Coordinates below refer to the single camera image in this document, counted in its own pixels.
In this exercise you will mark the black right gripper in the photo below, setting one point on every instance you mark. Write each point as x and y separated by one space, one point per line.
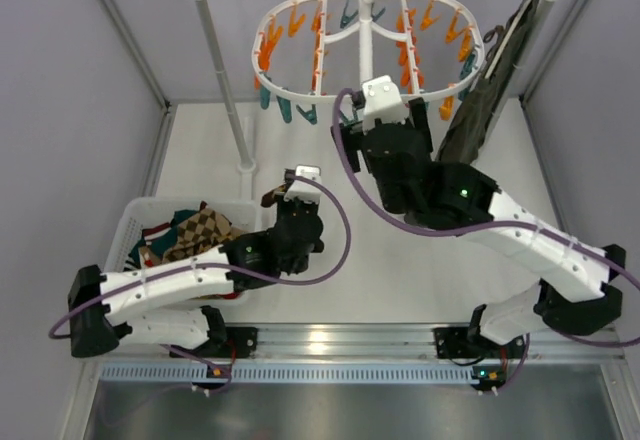
385 130

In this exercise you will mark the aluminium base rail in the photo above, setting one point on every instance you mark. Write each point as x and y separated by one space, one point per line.
429 342

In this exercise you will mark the teal reindeer sock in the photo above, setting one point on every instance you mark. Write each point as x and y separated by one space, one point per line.
158 248

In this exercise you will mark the tan sock with maroon stripes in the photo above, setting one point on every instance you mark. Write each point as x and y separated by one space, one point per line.
165 234

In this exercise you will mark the olive green hanging garment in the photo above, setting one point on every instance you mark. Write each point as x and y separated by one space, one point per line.
469 128

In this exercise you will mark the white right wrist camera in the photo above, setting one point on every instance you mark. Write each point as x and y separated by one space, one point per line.
378 102

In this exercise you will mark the brown black argyle sock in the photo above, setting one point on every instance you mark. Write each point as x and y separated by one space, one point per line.
273 197

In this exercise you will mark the white plastic laundry basket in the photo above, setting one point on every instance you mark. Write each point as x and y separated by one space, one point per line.
130 230

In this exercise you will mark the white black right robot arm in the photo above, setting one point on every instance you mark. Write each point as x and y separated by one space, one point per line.
571 292

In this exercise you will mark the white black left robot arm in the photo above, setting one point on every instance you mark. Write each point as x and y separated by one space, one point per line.
94 332

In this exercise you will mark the white round clip hanger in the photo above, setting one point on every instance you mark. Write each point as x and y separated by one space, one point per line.
421 18

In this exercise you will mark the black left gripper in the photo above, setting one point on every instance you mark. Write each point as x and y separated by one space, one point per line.
296 208

